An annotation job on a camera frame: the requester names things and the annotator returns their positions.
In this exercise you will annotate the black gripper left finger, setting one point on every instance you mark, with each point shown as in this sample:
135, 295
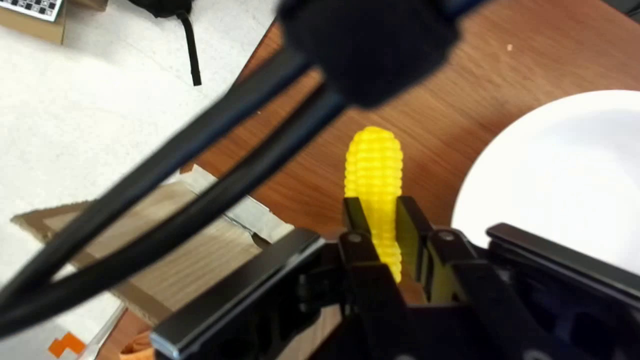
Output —
357, 230

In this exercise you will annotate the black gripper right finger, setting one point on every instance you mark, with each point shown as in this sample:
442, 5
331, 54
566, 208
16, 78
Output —
414, 226

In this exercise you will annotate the yellow toy corn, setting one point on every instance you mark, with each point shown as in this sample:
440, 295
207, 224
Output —
372, 172

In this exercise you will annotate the white plate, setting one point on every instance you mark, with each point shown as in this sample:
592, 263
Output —
561, 180

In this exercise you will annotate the brown cardboard box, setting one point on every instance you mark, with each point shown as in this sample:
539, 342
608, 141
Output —
167, 260

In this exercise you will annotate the checkerboard marker box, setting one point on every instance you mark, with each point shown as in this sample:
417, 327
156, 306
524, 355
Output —
32, 15

